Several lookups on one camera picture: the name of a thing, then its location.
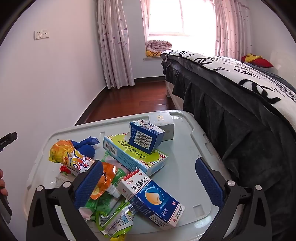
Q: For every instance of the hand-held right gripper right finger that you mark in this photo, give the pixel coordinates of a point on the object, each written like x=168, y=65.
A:
x=208, y=183

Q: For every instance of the white blue medicine box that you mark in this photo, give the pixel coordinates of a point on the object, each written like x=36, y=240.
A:
x=150, y=197

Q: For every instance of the red green plastic toy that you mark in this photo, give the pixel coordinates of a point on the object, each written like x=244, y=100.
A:
x=64, y=169

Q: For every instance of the blue barcode carton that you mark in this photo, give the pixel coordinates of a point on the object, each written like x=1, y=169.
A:
x=143, y=139

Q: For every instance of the white bed frame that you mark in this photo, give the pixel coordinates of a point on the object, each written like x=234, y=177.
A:
x=173, y=97

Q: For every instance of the green pink wrapper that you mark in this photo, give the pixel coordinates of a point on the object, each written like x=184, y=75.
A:
x=101, y=204

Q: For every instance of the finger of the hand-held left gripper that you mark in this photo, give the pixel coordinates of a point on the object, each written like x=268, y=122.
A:
x=8, y=140

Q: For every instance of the pink folded quilt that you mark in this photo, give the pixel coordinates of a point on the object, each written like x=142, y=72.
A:
x=159, y=45

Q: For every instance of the white wall socket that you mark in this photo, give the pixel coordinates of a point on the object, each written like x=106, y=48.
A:
x=38, y=34
x=45, y=33

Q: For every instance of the pink patterned curtain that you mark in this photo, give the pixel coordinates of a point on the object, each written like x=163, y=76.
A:
x=231, y=30
x=113, y=46
x=144, y=23

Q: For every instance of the yellow plush pillow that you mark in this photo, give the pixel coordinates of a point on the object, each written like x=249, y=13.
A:
x=152, y=53

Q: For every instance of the clear plastic wrapper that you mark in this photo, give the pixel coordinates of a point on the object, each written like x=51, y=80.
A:
x=60, y=181

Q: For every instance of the green yellow snack packet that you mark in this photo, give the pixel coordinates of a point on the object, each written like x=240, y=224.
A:
x=115, y=222

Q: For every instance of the black white printed blanket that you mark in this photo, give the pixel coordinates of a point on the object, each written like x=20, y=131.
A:
x=231, y=69

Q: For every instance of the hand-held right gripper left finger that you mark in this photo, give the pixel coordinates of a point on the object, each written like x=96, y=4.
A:
x=89, y=185

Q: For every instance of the blue plastic bag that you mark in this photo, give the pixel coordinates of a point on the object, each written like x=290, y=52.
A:
x=86, y=148

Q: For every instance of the small white grey box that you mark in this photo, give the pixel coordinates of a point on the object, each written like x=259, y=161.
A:
x=161, y=120

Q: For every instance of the dark grey blanket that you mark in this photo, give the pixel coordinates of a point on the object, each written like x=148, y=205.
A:
x=231, y=129

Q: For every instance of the bright window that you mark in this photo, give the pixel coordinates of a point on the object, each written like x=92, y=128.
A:
x=180, y=18

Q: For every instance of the white window sill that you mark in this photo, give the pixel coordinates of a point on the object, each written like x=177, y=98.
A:
x=150, y=58

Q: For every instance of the light blue medicine box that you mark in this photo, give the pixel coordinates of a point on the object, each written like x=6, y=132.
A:
x=129, y=157

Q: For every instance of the red yellow pillow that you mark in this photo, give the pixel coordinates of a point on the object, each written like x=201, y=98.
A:
x=261, y=62

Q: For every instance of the person's left hand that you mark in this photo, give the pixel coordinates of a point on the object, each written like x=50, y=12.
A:
x=1, y=182

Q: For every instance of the orange drink pouch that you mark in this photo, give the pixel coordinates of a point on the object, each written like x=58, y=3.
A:
x=69, y=157

